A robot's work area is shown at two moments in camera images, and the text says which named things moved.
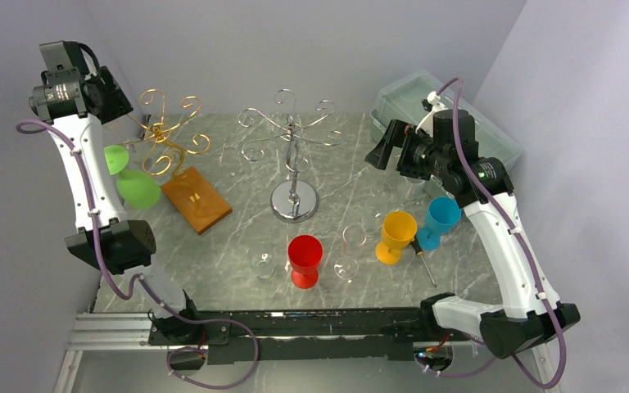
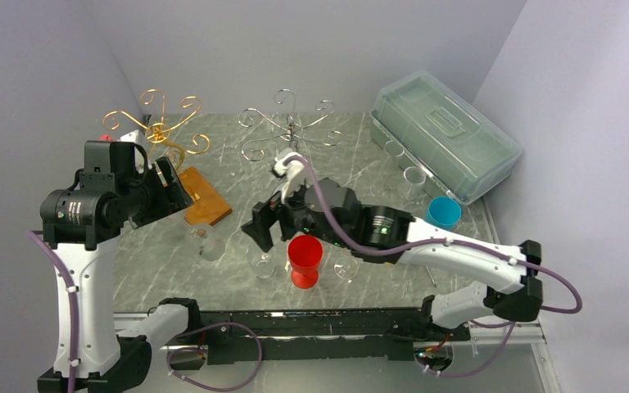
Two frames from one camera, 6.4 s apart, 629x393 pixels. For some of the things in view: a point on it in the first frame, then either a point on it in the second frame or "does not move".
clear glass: x=261 y=262 does not move
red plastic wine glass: x=305 y=253 does not move
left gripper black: x=116 y=104 → x=171 y=197
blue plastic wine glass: x=443 y=216 does not move
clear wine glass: x=414 y=191 does not move
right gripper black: x=394 y=136 → x=264 y=214
